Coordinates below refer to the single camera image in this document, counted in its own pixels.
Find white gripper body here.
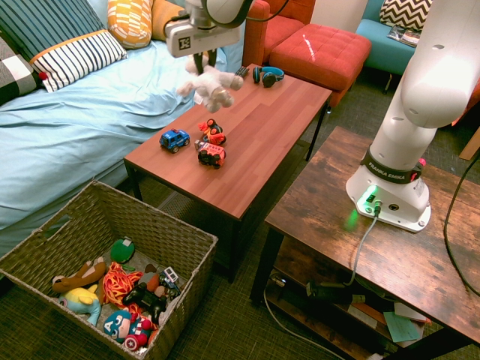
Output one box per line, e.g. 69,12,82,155
163,16,242,59

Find white unicorn stuffed toy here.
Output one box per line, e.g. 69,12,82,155
176,55,245,114

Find orange toy monster truck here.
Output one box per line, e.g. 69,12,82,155
196,118,228,146

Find blue toy police car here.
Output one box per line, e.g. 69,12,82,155
158,127,191,155

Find orange red toy fire truck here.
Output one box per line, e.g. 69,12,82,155
193,140,227,170

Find woven wicker basket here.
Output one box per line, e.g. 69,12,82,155
0,180,220,360

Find green round plush toy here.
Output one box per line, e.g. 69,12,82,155
109,237,137,264

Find small blue white toy truck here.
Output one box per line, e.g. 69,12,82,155
157,266,182,298

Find brown plush toy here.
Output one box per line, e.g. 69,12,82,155
51,256,108,295

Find yellow blue plush toy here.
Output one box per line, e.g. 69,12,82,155
57,284,104,327

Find Captain America plush toy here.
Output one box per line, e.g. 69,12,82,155
102,308,155,353

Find black blue headphones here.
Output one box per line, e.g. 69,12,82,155
251,65,286,89

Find red orange armchair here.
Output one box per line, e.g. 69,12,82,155
241,0,318,69

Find reddish wood coffee table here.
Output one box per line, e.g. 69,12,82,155
123,63,333,284

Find yellow white patterned bolster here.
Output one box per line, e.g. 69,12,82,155
106,0,155,51

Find red tufted ottoman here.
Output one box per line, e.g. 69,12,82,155
268,22,374,108

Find blue striped pillow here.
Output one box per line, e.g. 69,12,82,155
0,0,129,94

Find light blue covered sofa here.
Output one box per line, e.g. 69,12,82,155
0,0,247,260

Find teal upholstered chair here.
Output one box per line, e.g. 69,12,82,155
355,0,422,95

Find black white checked pillow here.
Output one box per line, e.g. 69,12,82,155
0,35,49,108

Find rustic dark wood side table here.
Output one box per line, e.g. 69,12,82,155
249,125,480,360

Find magazines stack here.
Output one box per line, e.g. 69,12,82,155
386,25,422,48

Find black white chevron pillow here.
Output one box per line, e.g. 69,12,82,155
379,0,434,33

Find orange flame print cloth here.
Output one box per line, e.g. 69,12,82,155
101,261,158,332

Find black game controller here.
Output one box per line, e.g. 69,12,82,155
121,282,168,317

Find black device on shelf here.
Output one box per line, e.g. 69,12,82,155
304,280,354,305

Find orange edged book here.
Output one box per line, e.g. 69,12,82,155
347,301,395,328

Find green paper note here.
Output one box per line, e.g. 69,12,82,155
382,310,422,344

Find white papers stack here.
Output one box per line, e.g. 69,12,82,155
392,301,429,349

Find robot base cable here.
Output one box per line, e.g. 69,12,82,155
343,204,382,288

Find white floor power cord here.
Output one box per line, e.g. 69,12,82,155
262,283,347,360

